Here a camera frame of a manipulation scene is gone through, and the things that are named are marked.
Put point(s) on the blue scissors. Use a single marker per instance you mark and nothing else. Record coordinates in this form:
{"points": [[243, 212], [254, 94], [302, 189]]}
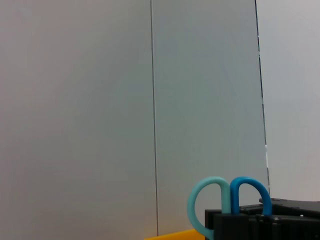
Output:
{"points": [[235, 195]]}

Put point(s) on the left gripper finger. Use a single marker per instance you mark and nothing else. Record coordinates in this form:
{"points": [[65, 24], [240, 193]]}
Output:
{"points": [[287, 222], [230, 227]]}

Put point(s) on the yellow plastic storage bin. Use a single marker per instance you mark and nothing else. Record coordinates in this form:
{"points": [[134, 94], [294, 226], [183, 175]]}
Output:
{"points": [[180, 235]]}

